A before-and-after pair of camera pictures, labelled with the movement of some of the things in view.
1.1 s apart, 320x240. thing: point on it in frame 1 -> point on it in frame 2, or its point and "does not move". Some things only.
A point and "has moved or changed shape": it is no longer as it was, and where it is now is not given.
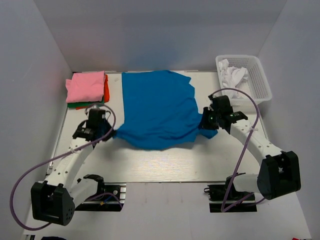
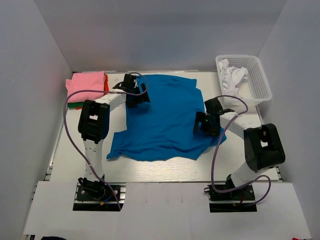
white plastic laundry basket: [245, 73] does not move
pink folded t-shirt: [85, 87] does not move
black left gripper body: [104, 130] -> [139, 95]
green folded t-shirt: [78, 104] does not move
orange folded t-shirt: [106, 90] does not move
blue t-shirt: [160, 111] has moved or changed shape
